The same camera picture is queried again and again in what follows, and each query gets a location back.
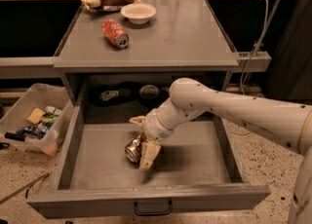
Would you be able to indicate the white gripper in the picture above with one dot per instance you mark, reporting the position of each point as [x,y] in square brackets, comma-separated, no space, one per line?
[153,127]

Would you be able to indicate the crushed orange gold can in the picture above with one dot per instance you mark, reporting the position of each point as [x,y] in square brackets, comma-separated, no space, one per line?
[134,148]

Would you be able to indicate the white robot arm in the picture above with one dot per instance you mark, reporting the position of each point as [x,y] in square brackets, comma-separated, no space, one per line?
[286,124]

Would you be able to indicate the grey open drawer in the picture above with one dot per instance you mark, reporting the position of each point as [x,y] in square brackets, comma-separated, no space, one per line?
[198,168]

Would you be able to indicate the grey counter cabinet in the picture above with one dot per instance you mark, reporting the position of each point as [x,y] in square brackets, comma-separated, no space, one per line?
[182,36]

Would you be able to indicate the red soda can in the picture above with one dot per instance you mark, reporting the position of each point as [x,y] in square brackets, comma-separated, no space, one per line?
[115,33]

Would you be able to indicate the clear plastic bin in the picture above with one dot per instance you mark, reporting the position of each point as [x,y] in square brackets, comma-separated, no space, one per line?
[48,135]

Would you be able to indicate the yellow sponge in bin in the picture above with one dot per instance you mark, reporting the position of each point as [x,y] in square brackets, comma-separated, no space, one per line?
[35,116]

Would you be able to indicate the white paper bowl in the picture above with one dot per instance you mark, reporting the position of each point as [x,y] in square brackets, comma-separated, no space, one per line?
[138,13]

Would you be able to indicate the black marker in bin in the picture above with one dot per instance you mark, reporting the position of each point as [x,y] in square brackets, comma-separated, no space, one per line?
[14,136]

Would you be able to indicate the black drawer handle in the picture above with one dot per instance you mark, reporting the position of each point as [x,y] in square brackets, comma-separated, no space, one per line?
[158,208]

